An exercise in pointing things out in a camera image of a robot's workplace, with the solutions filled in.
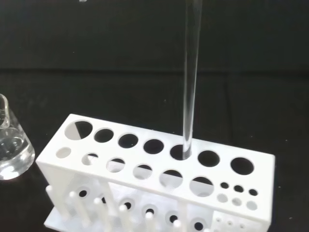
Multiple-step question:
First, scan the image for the white test tube rack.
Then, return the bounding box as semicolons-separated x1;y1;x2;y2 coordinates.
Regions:
35;113;276;232

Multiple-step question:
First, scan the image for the clear glass beaker with water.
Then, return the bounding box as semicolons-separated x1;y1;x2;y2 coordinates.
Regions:
0;93;36;181

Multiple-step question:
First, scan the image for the black bench cloth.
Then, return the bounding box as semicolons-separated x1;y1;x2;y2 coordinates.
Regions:
0;0;309;232

